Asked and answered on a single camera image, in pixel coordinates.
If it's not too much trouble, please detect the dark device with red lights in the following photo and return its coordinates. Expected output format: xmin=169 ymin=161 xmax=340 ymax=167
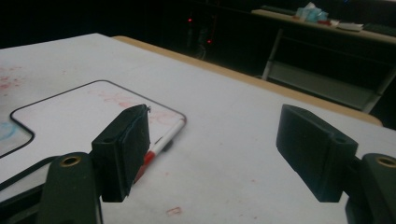
xmin=185 ymin=14 xmax=217 ymax=61

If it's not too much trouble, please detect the red white marker pen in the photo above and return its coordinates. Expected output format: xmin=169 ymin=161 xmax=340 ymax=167
xmin=134 ymin=150 xmax=158 ymax=184

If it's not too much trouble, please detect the white table frame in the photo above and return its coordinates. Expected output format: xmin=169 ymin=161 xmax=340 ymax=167
xmin=251 ymin=8 xmax=396 ymax=114

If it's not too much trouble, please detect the light blue crumpled cloth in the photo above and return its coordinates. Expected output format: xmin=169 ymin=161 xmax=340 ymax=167
xmin=294 ymin=2 xmax=330 ymax=23

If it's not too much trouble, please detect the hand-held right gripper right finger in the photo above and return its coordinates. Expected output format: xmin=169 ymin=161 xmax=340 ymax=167
xmin=276 ymin=104 xmax=360 ymax=203

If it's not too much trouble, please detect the small whiteboard with handle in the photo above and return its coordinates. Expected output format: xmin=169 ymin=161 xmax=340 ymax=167
xmin=0 ymin=79 xmax=188 ymax=192

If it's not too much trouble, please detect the white paper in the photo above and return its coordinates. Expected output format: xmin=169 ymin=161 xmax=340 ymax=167
xmin=335 ymin=21 xmax=364 ymax=33

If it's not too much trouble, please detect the white sheet table cover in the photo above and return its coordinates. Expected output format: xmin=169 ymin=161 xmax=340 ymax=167
xmin=0 ymin=33 xmax=384 ymax=224

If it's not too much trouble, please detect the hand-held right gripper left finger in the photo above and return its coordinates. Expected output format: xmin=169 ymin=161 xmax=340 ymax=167
xmin=92 ymin=104 xmax=151 ymax=203

